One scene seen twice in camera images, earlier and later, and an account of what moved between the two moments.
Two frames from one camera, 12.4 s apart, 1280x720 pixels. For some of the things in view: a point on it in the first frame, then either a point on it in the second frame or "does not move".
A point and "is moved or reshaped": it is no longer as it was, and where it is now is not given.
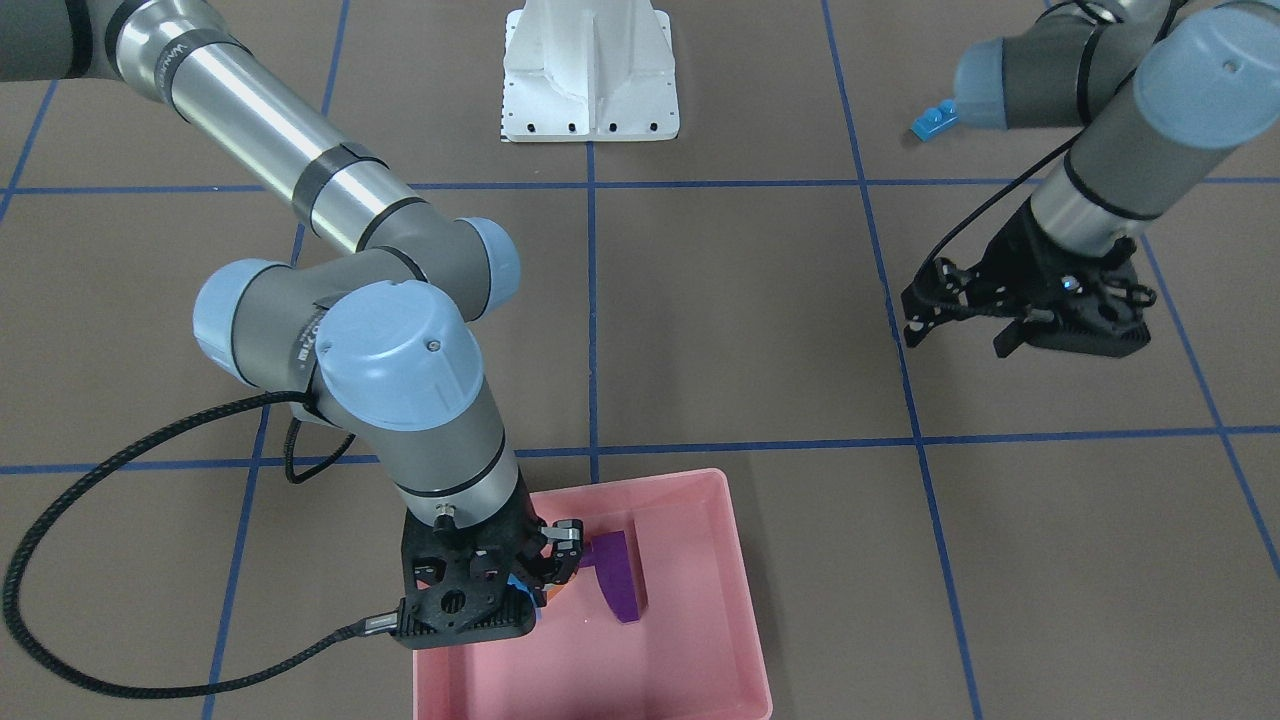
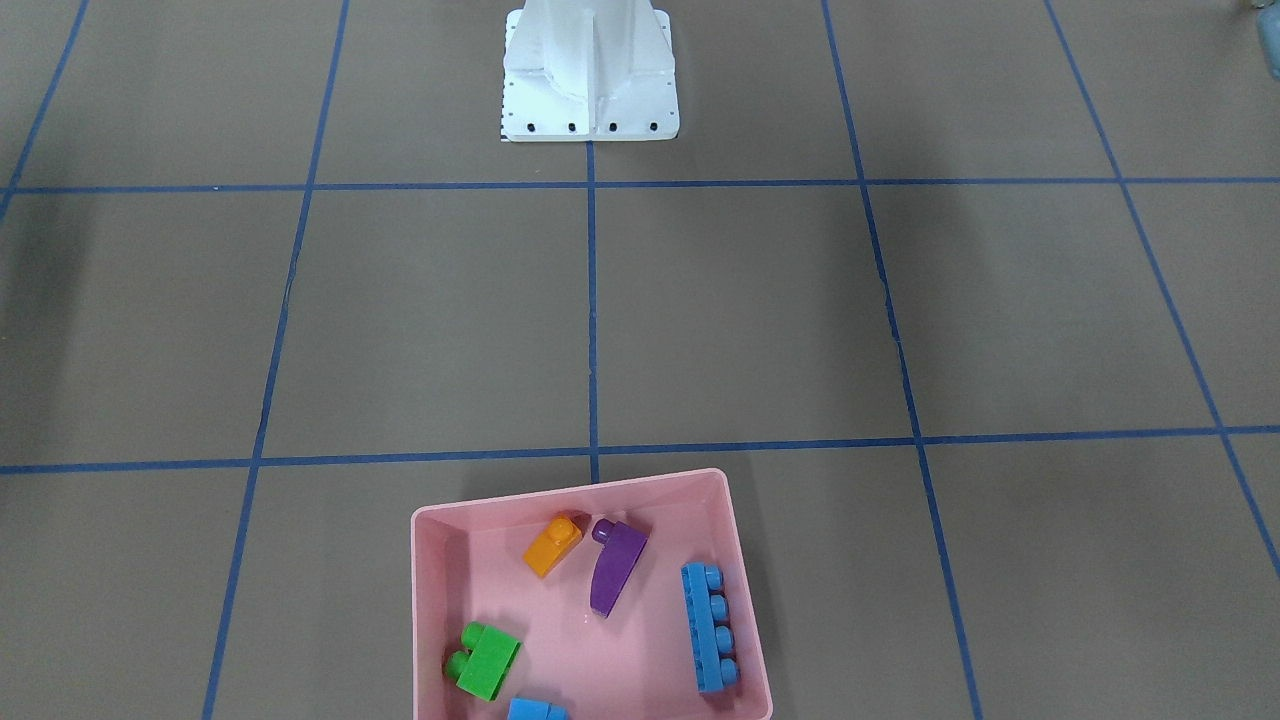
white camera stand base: (589, 70) does not move
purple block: (610, 556) is moved or reshaped
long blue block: (934, 118) → (711, 635)
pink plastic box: (696, 653) does not move
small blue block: (512, 580) → (530, 709)
